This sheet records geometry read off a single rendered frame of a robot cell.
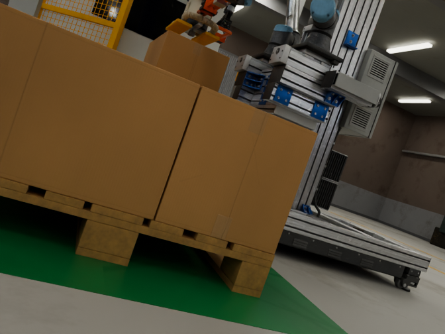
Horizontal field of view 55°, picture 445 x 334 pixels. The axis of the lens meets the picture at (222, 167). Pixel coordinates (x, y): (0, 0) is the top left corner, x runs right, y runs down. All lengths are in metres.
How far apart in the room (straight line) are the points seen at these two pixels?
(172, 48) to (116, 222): 1.53
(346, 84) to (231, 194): 1.11
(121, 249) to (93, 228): 0.10
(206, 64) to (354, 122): 0.92
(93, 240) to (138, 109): 0.37
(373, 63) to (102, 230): 1.89
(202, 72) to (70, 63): 1.50
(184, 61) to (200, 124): 1.38
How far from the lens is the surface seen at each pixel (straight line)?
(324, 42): 2.28
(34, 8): 3.17
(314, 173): 2.51
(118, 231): 1.21
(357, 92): 2.23
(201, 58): 2.59
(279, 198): 1.32
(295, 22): 2.94
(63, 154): 1.17
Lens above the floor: 0.38
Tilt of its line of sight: 2 degrees down
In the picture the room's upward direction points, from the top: 20 degrees clockwise
